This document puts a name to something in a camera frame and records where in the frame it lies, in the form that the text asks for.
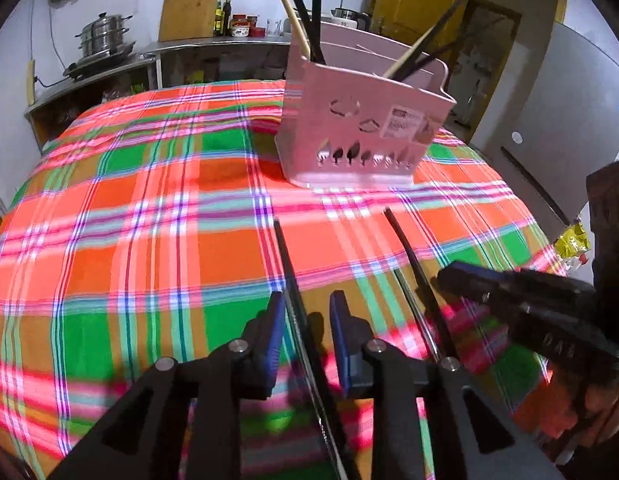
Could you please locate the wooden cutting board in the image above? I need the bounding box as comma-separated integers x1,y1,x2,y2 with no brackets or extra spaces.
158,0,224,43

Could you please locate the pink plastic utensil holder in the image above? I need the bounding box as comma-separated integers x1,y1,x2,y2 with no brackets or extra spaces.
274,20,459,191

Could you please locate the steel steamer pot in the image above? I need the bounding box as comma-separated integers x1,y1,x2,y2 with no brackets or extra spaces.
75,11,136,59

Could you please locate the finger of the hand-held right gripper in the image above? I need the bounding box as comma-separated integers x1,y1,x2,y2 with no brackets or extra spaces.
507,266,599,308
436,260,543,323

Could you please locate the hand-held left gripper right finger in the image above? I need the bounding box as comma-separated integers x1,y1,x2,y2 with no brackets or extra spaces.
329,290,565,480

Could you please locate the steel kitchen counter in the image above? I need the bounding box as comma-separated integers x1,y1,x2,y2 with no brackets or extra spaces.
25,36,291,152

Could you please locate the person's right hand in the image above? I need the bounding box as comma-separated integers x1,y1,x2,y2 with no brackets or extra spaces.
542,367,619,463

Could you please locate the black induction cooker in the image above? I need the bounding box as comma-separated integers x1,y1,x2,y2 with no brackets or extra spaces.
63,54,141,80

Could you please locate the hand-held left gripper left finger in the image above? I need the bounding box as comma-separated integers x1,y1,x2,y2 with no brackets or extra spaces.
46,290,288,480

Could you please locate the yellow snack bag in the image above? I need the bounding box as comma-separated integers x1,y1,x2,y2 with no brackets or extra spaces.
553,219,593,267

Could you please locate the black chopstick with silver band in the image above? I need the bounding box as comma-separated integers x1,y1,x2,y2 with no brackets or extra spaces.
272,216,363,480

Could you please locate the grey refrigerator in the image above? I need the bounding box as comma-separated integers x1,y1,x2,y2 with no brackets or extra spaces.
468,21,619,227

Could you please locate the steel electric kettle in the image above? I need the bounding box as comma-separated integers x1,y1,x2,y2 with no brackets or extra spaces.
331,6,373,29

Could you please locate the light wooden chopstick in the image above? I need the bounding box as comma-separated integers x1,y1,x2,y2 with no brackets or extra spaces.
382,26,439,81
271,0,312,61

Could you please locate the plaid tablecloth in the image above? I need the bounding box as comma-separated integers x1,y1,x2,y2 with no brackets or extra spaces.
0,79,571,480

